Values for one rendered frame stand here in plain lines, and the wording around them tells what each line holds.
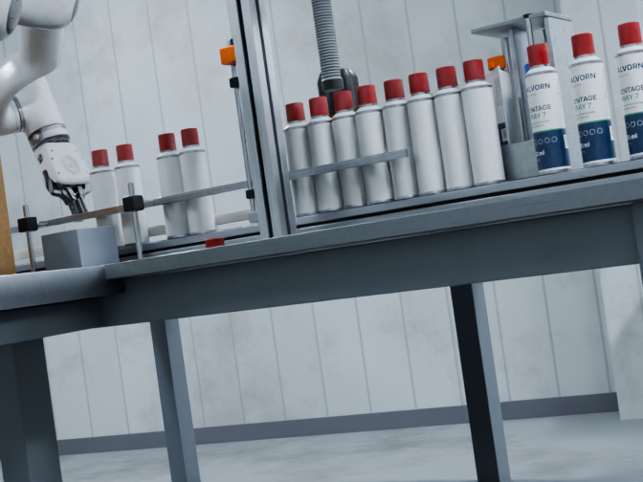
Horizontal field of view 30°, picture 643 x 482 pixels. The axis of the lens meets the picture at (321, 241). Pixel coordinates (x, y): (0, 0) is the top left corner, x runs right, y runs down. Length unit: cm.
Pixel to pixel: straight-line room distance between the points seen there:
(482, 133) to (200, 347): 410
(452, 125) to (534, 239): 73
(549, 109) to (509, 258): 65
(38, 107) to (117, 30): 360
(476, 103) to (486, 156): 9
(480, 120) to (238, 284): 62
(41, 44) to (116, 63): 371
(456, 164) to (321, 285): 62
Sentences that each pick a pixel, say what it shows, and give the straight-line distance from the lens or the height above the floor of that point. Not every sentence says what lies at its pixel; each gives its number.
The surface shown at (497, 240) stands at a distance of 128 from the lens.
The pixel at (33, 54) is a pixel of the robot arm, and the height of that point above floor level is 128.
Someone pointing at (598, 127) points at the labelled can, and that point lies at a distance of 187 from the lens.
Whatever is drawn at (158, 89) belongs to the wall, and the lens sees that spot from 601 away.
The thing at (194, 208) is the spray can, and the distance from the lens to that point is 230.
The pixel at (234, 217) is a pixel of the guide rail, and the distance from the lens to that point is 230.
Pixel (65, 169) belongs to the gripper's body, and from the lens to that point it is 254.
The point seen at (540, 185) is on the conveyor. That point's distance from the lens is 187.
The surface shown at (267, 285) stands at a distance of 145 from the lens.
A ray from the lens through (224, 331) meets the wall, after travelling 585.
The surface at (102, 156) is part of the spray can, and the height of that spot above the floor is 107.
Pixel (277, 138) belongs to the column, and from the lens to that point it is 202.
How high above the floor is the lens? 79
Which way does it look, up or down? 1 degrees up
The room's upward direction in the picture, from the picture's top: 8 degrees counter-clockwise
